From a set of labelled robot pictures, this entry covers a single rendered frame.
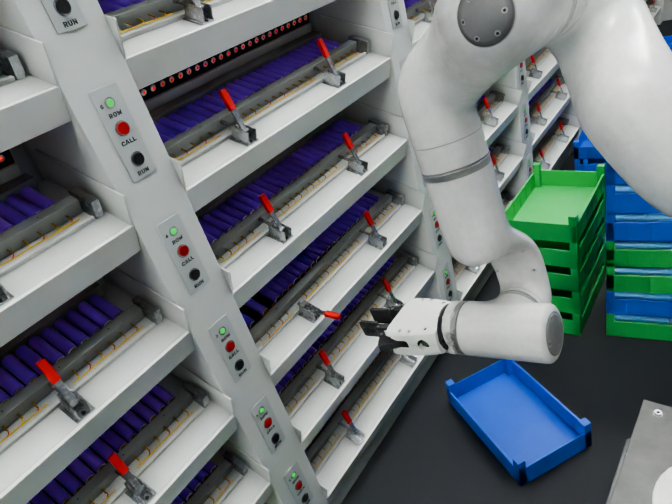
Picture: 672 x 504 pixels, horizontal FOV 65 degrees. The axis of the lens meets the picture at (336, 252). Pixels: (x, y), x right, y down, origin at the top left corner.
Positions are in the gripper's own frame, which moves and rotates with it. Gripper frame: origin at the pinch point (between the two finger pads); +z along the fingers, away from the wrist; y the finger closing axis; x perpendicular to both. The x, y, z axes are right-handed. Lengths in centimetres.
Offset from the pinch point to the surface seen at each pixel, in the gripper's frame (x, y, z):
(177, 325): 18.8, -25.0, 14.2
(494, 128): -1, 95, 15
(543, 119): -18, 143, 19
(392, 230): -0.2, 33.6, 17.0
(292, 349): -1.0, -8.2, 15.8
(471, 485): -55, 8, 3
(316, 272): 4.6, 9.4, 20.4
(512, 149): -17, 115, 21
